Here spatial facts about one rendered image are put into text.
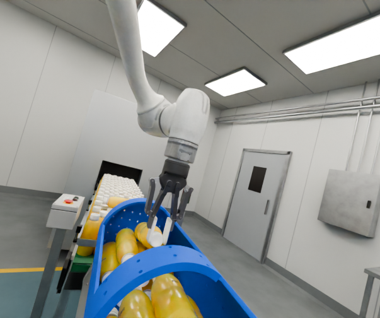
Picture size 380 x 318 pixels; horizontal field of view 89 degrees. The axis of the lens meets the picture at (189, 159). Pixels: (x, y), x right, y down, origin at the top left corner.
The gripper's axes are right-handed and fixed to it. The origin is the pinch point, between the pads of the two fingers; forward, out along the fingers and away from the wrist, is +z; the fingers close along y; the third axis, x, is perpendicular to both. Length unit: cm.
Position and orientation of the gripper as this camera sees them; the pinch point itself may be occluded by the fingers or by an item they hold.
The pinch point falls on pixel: (159, 229)
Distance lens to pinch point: 59.5
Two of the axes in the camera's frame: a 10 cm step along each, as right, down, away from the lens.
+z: -2.6, 9.6, -0.4
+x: -3.7, -0.6, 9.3
